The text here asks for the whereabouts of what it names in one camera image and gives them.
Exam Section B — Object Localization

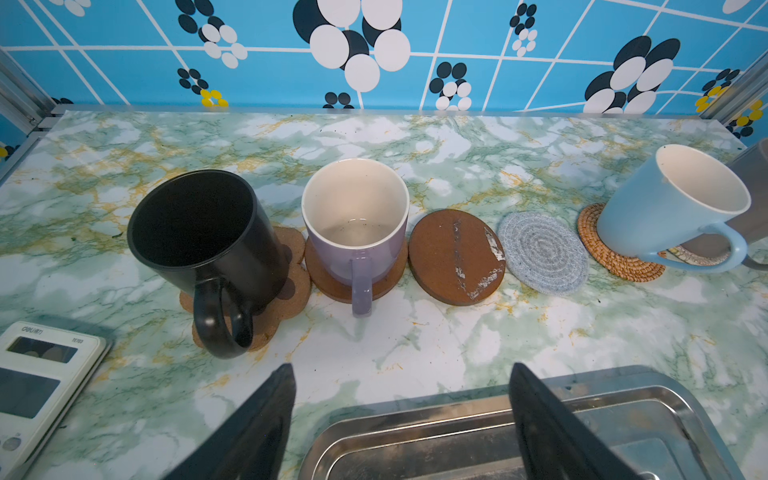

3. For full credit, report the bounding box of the embroidered white fabric coaster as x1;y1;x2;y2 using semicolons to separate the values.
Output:
667;245;730;267

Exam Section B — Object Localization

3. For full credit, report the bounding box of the dark round wooden coaster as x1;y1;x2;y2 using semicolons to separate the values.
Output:
304;239;408;304

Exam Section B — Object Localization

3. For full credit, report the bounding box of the woven rattan coaster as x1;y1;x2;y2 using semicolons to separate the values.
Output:
577;203;666;283

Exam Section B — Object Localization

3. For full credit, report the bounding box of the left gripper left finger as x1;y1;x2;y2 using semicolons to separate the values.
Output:
166;363;296;479

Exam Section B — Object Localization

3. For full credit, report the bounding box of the scratched round wooden coaster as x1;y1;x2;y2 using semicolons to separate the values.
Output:
408;209;506;306

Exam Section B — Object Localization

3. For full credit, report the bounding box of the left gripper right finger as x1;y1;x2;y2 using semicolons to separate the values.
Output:
509;362;640;479

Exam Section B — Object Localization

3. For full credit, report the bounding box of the paw shaped wooden coaster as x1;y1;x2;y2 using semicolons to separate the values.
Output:
178;225;313;353

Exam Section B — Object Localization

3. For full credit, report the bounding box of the grey blue crochet coaster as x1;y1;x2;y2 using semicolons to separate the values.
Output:
496;212;589;296

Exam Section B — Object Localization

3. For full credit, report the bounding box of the metal serving tray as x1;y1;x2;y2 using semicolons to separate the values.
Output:
299;365;743;479

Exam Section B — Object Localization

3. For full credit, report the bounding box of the light blue mug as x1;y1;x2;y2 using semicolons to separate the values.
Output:
597;144;751;274

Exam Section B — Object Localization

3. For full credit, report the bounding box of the purple mug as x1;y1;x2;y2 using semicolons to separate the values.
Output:
301;158;410;317

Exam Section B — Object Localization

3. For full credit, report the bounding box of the black mug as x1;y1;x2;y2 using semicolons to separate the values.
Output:
126;169;289;359

